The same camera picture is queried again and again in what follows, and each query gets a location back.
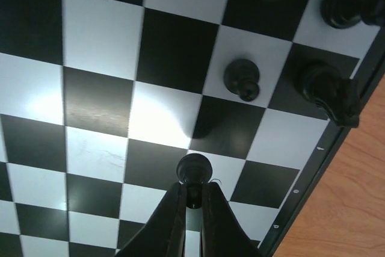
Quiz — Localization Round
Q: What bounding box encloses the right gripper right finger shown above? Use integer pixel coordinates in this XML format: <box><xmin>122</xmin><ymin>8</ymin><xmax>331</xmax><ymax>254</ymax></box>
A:
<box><xmin>200</xmin><ymin>182</ymin><xmax>262</xmax><ymax>257</ymax></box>

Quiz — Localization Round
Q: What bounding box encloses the black rook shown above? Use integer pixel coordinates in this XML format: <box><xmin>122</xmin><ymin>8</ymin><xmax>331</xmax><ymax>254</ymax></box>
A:
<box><xmin>320</xmin><ymin>0</ymin><xmax>384</xmax><ymax>29</ymax></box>

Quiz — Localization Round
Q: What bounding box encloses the black white chessboard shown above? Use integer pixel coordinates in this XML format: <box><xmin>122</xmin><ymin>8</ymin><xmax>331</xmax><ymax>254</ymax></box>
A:
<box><xmin>1</xmin><ymin>0</ymin><xmax>384</xmax><ymax>256</ymax></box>

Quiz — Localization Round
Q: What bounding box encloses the black knight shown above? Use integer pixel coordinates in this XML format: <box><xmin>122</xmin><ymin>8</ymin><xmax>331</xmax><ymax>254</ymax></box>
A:
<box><xmin>296</xmin><ymin>60</ymin><xmax>361</xmax><ymax>128</ymax></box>

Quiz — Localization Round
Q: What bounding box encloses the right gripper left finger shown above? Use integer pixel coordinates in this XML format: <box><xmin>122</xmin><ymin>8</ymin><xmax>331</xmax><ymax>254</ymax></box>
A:
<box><xmin>115</xmin><ymin>182</ymin><xmax>187</xmax><ymax>257</ymax></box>

